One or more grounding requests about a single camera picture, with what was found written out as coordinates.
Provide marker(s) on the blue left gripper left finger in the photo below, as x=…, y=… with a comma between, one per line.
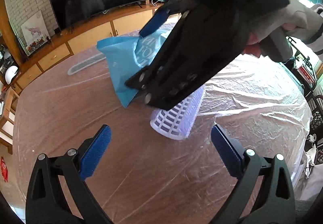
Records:
x=95, y=148

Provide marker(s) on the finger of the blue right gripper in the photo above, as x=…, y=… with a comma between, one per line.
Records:
x=155, y=22

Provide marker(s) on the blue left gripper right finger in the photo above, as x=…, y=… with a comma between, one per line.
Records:
x=230, y=151

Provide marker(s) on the blue plastic bag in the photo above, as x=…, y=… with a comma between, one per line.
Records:
x=126, y=55

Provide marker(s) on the right hand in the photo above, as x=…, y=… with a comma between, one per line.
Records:
x=297, y=20

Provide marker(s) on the black metal chair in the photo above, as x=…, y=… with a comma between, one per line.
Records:
x=303, y=70

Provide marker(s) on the white dome lamp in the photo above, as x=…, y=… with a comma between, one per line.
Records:
x=11, y=73

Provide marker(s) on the framed animal picture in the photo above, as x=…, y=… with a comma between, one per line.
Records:
x=35, y=33

